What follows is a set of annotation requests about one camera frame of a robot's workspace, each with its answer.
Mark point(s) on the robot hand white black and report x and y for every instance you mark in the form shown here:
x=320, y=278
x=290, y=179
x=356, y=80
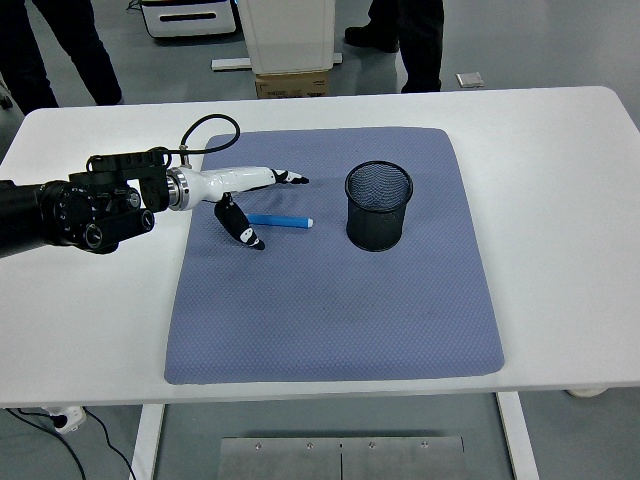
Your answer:
x=225, y=181

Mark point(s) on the blue marker pen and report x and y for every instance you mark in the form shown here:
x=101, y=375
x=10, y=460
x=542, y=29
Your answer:
x=285, y=221

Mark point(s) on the black mesh pen holder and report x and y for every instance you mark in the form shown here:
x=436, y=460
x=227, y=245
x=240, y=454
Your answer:
x=376, y=231

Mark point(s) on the cardboard box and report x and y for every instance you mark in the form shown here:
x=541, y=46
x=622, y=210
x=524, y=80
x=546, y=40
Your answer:
x=292, y=86

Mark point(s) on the white bar on floor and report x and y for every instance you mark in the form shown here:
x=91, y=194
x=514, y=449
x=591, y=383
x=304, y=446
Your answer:
x=227, y=63

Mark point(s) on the blue-grey textured mat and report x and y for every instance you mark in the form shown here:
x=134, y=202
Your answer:
x=325, y=310

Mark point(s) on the white appliance with black slot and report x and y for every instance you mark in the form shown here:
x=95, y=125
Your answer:
x=190, y=20

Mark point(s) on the person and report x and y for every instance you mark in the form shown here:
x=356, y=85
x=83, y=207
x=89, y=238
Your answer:
x=75, y=50
x=422, y=45

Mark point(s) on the small grey square plate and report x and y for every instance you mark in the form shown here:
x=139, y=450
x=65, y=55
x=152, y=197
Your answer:
x=470, y=80

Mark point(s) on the white table leg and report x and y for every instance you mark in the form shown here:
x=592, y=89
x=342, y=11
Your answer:
x=146, y=445
x=517, y=440

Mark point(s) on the white power strip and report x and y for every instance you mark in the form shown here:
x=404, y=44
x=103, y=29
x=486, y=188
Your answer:
x=67, y=419

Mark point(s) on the grey metal plate with screws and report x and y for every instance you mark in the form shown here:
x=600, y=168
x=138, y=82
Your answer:
x=300, y=460

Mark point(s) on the person's white shoe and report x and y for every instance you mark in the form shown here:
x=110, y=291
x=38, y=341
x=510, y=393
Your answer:
x=587, y=392

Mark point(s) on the white pedestal cabinet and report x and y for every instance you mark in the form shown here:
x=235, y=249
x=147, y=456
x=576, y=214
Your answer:
x=290, y=35

